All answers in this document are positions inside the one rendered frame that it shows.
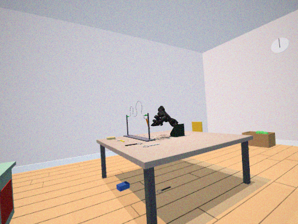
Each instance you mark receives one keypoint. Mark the small blue block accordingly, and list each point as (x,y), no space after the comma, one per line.
(123,185)

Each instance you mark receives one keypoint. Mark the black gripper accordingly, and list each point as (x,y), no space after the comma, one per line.
(157,122)

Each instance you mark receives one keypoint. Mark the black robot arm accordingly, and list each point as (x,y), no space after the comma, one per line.
(163,114)

